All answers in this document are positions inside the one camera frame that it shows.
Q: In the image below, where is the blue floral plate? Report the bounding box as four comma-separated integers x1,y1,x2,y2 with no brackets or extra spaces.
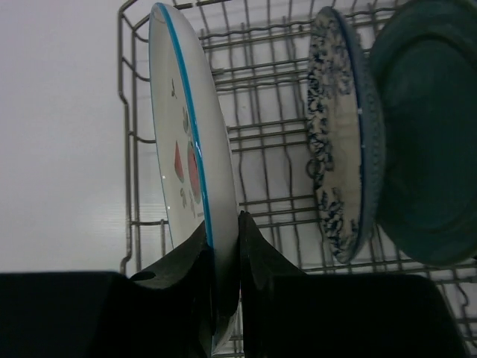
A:
306,6,385,264

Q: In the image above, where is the grey wire dish rack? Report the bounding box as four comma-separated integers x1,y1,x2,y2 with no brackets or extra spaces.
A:
116,1,476,357

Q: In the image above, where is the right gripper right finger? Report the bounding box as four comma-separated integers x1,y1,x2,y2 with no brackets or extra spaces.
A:
238,212,467,357

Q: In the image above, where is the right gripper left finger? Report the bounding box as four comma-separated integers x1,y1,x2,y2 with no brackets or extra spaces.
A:
1,225,213,357

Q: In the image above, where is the white watermelon plate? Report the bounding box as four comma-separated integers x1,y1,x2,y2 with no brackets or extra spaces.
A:
148,3,239,351

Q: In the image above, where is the teal plate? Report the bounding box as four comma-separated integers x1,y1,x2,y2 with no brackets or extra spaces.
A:
370,1,476,266

